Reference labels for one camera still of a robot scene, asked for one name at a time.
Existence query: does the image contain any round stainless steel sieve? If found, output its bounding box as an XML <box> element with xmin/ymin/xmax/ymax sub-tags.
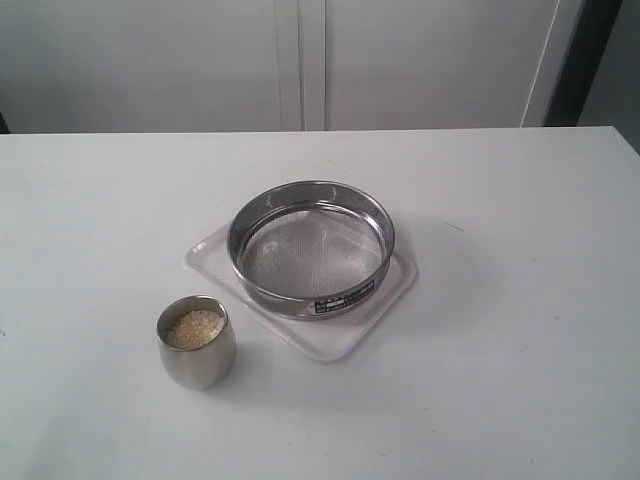
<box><xmin>226</xmin><ymin>180</ymin><xmax>396</xmax><ymax>320</ymax></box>

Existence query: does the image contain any yellow and white grain mix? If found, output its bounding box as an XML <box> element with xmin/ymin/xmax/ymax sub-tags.
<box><xmin>166</xmin><ymin>310</ymin><xmax>225</xmax><ymax>350</ymax></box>

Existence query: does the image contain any stainless steel cup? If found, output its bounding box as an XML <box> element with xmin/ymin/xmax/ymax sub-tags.
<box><xmin>156</xmin><ymin>295</ymin><xmax>237</xmax><ymax>390</ymax></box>

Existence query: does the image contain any white square plastic tray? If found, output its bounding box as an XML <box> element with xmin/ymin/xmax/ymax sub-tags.
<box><xmin>184</xmin><ymin>224</ymin><xmax>419</xmax><ymax>363</ymax></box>

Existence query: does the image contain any white cabinet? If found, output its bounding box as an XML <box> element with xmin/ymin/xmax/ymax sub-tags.
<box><xmin>1</xmin><ymin>1</ymin><xmax>582</xmax><ymax>133</ymax></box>

